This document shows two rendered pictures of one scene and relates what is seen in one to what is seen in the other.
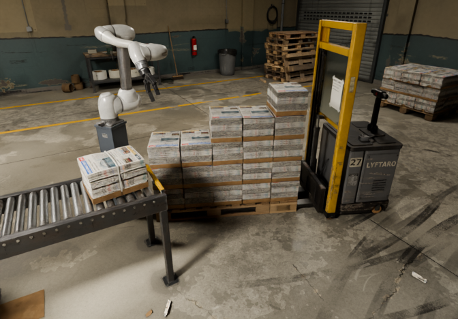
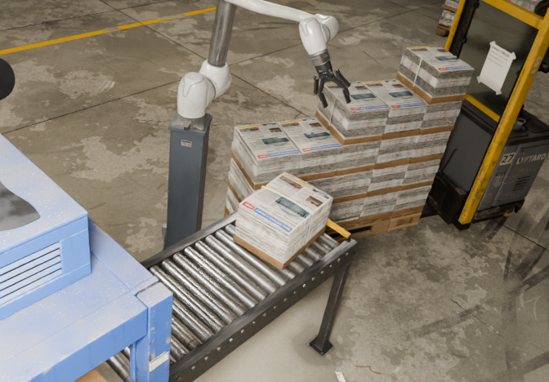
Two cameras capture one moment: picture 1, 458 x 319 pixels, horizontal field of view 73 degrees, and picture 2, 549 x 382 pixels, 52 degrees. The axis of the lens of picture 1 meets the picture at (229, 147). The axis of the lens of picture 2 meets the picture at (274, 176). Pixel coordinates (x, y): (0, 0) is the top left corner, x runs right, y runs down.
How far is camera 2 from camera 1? 1.84 m
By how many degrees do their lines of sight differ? 23
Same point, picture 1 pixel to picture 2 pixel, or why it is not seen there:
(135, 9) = not seen: outside the picture
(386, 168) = (534, 162)
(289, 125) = (441, 114)
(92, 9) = not seen: outside the picture
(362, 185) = (506, 185)
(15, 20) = not seen: outside the picture
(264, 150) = (403, 150)
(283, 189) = (410, 198)
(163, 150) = (278, 162)
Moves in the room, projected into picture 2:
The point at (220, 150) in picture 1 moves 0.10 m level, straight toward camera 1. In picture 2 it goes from (350, 154) to (358, 163)
